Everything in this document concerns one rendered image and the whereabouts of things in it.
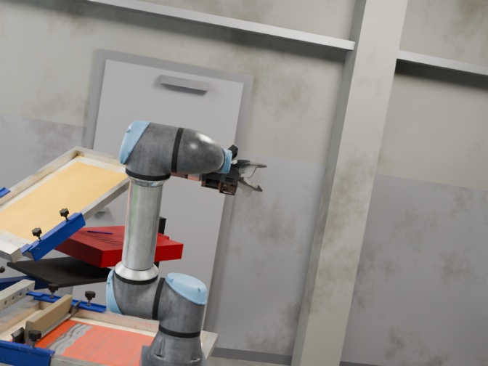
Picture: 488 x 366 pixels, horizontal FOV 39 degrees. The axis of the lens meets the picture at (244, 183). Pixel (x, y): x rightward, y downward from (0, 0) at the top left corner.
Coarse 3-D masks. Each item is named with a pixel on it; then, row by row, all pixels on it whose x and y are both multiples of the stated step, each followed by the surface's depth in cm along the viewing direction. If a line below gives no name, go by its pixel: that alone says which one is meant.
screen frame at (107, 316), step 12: (36, 300) 287; (12, 312) 268; (24, 312) 272; (84, 312) 285; (96, 312) 285; (108, 312) 287; (0, 324) 253; (12, 324) 262; (120, 324) 284; (132, 324) 284; (144, 324) 283; (156, 324) 282; (204, 336) 280; (216, 336) 280; (204, 348) 264; (60, 360) 230; (72, 360) 231; (84, 360) 233
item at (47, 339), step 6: (48, 336) 258; (54, 336) 260; (36, 342) 251; (42, 342) 252; (48, 342) 253; (78, 342) 258; (72, 348) 251; (60, 354) 243; (66, 354) 244; (90, 360) 243; (96, 360) 244
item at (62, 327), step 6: (60, 324) 274; (66, 324) 275; (72, 324) 276; (90, 324) 280; (54, 330) 266; (60, 330) 267; (66, 330) 268; (90, 330) 272; (102, 330) 274; (108, 330) 276; (114, 330) 277; (120, 330) 278; (126, 330) 279; (84, 336) 265; (132, 336) 274; (138, 336) 275; (144, 336) 276; (150, 336) 277
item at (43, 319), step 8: (64, 296) 275; (72, 296) 278; (56, 304) 264; (64, 304) 270; (40, 312) 252; (48, 312) 254; (56, 312) 262; (64, 312) 272; (32, 320) 242; (40, 320) 247; (48, 320) 255; (56, 320) 264; (32, 328) 241; (40, 328) 248; (24, 336) 242
